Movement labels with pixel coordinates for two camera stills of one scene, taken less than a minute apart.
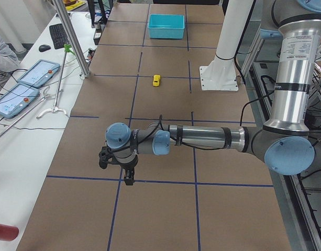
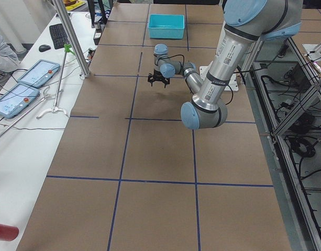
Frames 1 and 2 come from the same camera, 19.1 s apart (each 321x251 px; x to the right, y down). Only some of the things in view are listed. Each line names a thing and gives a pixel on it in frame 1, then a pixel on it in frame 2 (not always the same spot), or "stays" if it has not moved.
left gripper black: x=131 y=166 → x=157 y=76
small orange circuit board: x=91 y=52 stays
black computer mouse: x=43 y=47 stays
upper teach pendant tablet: x=39 y=72 stays
